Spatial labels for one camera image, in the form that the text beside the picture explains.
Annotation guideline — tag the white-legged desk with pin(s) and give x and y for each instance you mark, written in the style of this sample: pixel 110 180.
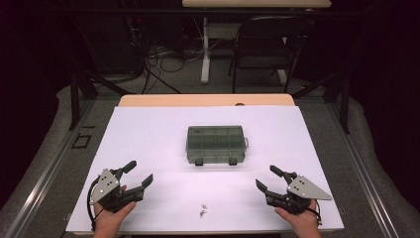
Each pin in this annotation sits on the white-legged desk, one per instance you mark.
pixel 254 3

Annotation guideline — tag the white table sheet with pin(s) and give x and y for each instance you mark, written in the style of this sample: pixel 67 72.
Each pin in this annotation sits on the white table sheet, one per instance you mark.
pixel 165 139

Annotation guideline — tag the person's right hand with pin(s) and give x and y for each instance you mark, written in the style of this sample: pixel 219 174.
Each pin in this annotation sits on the person's right hand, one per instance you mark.
pixel 302 224

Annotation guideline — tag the black metal crossbar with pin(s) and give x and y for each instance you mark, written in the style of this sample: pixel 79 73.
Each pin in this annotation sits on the black metal crossbar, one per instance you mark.
pixel 132 11

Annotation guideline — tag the black metal stand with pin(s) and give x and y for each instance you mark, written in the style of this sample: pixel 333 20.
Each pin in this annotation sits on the black metal stand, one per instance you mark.
pixel 75 99
pixel 345 99

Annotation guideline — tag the dark cabinet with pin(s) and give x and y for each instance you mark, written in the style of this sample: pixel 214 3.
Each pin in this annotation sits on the dark cabinet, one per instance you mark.
pixel 105 43

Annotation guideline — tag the aluminium floor rail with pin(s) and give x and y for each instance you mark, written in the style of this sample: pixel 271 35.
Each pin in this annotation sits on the aluminium floor rail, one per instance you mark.
pixel 46 172
pixel 363 175

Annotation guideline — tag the black folding chair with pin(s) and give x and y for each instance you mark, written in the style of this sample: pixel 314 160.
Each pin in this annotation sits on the black folding chair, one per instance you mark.
pixel 269 49

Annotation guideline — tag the grey plastic compartment box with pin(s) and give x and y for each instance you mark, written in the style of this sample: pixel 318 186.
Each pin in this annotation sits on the grey plastic compartment box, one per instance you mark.
pixel 216 144

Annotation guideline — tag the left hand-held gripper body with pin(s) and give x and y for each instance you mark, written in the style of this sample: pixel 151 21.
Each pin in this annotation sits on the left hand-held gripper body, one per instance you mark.
pixel 109 190

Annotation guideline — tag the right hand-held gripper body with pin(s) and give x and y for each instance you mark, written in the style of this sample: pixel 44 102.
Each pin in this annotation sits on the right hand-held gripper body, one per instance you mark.
pixel 303 190

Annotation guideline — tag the person's left hand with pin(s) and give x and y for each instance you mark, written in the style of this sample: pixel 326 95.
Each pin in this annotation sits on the person's left hand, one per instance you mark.
pixel 109 223

